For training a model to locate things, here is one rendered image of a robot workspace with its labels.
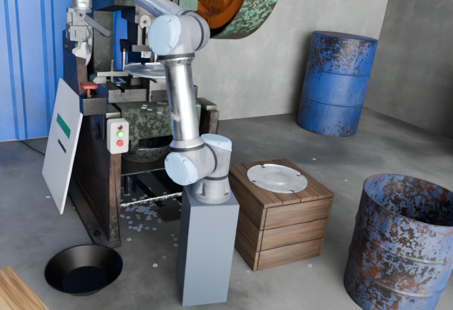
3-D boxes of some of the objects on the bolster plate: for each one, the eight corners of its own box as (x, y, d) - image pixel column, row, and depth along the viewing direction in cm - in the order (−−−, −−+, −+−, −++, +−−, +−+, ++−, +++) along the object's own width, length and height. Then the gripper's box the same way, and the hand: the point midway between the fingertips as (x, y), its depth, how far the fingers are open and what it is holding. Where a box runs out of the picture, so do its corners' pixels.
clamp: (129, 82, 191) (129, 60, 187) (94, 83, 182) (93, 60, 178) (125, 79, 195) (125, 58, 192) (89, 80, 186) (89, 58, 183)
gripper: (64, 5, 150) (66, 62, 157) (70, 8, 143) (71, 67, 150) (87, 7, 154) (88, 62, 162) (94, 9, 147) (95, 67, 155)
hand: (87, 61), depth 157 cm, fingers closed
